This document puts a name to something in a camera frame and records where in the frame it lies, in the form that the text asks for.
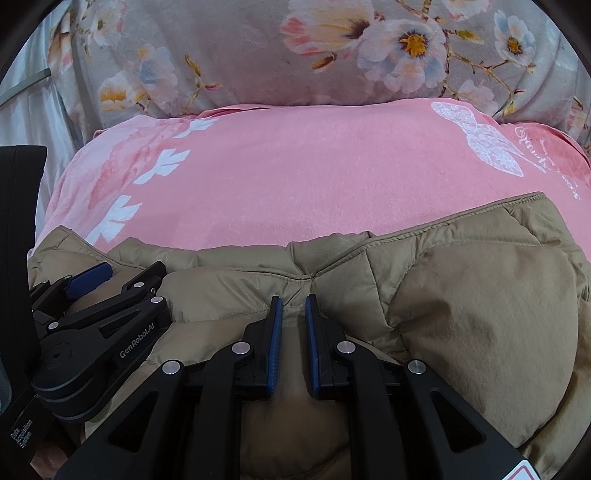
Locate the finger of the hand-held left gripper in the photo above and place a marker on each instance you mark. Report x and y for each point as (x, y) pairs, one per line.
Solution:
(87, 277)
(134, 344)

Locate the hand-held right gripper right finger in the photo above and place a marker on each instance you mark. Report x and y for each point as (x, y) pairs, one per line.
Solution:
(311, 341)

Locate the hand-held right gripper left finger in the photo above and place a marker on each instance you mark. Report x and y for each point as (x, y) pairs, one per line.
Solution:
(276, 337)

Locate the olive quilted jacket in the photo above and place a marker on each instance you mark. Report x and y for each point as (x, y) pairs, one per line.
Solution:
(461, 300)

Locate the white curtain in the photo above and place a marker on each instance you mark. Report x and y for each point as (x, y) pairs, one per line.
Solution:
(27, 120)

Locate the grey curtain tie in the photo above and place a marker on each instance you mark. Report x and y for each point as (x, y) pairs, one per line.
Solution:
(23, 88)

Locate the pink printed blanket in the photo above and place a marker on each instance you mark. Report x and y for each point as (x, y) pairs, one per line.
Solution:
(300, 175)

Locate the grey floral sheet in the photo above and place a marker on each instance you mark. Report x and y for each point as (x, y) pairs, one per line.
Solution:
(231, 55)

